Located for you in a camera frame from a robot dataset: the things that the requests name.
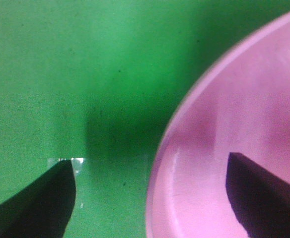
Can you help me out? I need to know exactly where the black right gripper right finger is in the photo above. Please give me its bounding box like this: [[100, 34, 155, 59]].
[[225, 152, 290, 238]]

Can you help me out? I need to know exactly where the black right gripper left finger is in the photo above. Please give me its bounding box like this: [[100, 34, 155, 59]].
[[0, 160, 76, 238]]

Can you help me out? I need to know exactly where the pink round plate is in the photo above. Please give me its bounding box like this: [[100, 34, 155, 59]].
[[145, 12, 290, 238]]

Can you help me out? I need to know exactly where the clear tape strip on table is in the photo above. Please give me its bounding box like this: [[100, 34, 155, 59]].
[[47, 157, 85, 209]]

